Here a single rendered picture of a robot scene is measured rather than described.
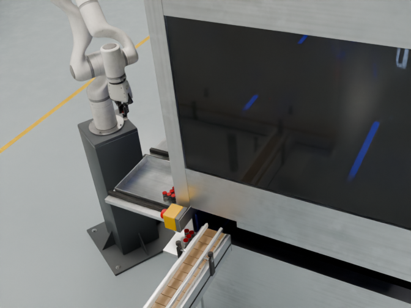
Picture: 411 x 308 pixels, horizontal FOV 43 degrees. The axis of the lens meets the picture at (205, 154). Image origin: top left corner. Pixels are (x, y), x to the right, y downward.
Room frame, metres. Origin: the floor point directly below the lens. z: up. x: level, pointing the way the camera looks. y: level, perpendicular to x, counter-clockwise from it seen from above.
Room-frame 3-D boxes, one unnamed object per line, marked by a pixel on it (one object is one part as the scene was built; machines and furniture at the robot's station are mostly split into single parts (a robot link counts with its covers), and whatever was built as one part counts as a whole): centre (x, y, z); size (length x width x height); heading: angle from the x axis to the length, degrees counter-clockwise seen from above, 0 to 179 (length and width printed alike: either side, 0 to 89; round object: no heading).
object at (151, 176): (1.82, 0.21, 0.90); 0.34 x 0.26 x 0.04; 58
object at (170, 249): (1.45, 0.11, 0.87); 0.14 x 0.13 x 0.02; 58
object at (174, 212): (1.48, 0.14, 0.99); 0.08 x 0.07 x 0.07; 58
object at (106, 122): (2.39, 0.51, 0.95); 0.19 x 0.19 x 0.18
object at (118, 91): (2.08, 0.35, 1.25); 0.10 x 0.07 x 0.11; 58
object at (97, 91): (2.41, 0.48, 1.16); 0.19 x 0.12 x 0.24; 117
